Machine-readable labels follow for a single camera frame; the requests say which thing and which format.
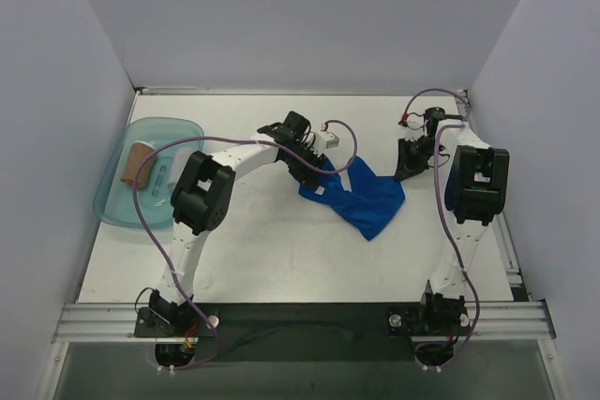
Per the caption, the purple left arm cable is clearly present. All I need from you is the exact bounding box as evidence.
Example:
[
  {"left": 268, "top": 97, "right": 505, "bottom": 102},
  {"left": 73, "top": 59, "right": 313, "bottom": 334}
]
[{"left": 131, "top": 119, "right": 359, "bottom": 370}]

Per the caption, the rolled brown towel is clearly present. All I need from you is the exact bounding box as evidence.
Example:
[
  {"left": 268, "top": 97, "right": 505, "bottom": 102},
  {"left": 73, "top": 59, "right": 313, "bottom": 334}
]
[{"left": 120, "top": 141, "right": 156, "bottom": 190}]

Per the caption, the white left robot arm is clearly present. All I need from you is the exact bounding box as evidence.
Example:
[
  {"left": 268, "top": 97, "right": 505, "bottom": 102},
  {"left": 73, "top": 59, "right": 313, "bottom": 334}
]
[{"left": 148, "top": 111, "right": 339, "bottom": 336}]

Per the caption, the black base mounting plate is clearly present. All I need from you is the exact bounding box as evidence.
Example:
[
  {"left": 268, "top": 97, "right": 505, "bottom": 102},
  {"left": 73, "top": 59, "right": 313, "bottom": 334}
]
[{"left": 134, "top": 301, "right": 472, "bottom": 366}]

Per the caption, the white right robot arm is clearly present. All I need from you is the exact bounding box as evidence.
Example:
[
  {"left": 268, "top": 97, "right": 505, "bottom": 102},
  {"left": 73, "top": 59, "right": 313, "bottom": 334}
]
[{"left": 395, "top": 107, "right": 510, "bottom": 334}]

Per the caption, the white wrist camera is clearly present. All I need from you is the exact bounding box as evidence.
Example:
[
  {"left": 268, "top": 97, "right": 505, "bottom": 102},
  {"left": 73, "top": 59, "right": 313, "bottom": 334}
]
[
  {"left": 311, "top": 130, "right": 339, "bottom": 155},
  {"left": 398, "top": 113, "right": 424, "bottom": 132}
]

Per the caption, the front aluminium frame rail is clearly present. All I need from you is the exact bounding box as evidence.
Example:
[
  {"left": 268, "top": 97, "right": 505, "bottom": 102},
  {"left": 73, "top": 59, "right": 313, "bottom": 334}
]
[{"left": 52, "top": 302, "right": 557, "bottom": 344}]

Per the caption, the blue microfibre towel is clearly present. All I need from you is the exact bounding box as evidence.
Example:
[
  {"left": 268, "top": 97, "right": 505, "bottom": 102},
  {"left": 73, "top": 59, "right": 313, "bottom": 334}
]
[{"left": 298, "top": 156, "right": 406, "bottom": 241}]

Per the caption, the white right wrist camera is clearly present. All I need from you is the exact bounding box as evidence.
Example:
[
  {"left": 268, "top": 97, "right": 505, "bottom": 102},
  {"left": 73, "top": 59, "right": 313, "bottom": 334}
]
[{"left": 398, "top": 113, "right": 424, "bottom": 132}]

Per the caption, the translucent blue plastic tray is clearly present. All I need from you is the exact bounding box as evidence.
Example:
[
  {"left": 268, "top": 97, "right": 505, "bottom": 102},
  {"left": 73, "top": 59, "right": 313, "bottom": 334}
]
[{"left": 93, "top": 117, "right": 203, "bottom": 230}]

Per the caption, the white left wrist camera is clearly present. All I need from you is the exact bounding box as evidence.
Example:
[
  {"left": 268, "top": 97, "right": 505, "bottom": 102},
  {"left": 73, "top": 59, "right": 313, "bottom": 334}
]
[{"left": 311, "top": 130, "right": 339, "bottom": 155}]

